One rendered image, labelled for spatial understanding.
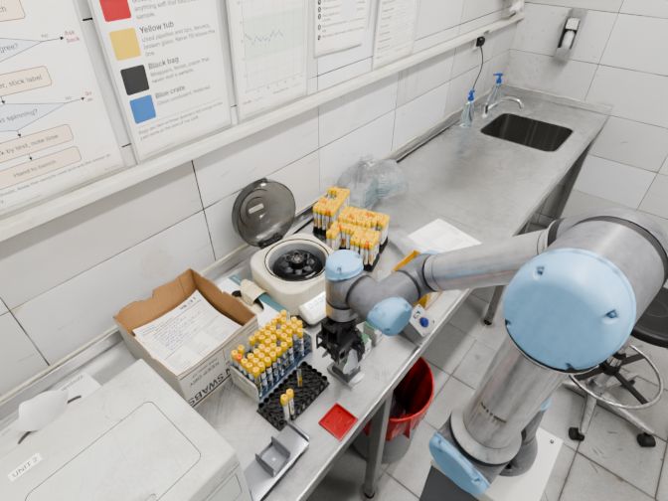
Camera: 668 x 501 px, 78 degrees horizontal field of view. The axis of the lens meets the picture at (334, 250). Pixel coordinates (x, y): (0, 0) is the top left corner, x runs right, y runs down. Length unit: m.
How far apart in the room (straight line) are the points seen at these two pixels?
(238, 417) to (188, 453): 0.37
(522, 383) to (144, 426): 0.58
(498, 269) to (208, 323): 0.80
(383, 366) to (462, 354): 1.24
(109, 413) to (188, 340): 0.41
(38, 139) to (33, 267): 0.29
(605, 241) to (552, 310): 0.10
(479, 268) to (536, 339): 0.25
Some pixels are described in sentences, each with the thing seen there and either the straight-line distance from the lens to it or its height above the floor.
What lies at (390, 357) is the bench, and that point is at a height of 0.88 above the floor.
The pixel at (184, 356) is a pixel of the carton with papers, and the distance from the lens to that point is 1.16.
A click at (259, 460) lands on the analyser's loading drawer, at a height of 0.94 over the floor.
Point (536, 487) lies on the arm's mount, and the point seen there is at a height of 0.92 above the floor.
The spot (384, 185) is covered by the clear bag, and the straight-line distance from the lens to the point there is 1.75.
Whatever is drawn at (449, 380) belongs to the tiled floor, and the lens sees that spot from 2.26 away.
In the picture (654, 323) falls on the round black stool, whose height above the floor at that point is 0.65.
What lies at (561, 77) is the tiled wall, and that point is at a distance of 3.09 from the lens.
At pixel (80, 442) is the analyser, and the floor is 1.18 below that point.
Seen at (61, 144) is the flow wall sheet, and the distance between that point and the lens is 1.04.
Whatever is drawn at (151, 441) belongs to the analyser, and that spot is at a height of 1.18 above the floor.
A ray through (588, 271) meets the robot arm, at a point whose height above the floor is 1.55.
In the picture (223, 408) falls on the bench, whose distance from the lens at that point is 1.12.
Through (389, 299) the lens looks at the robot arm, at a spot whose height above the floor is 1.27.
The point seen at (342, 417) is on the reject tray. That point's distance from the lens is 1.08.
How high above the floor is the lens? 1.82
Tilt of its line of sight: 40 degrees down
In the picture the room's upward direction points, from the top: straight up
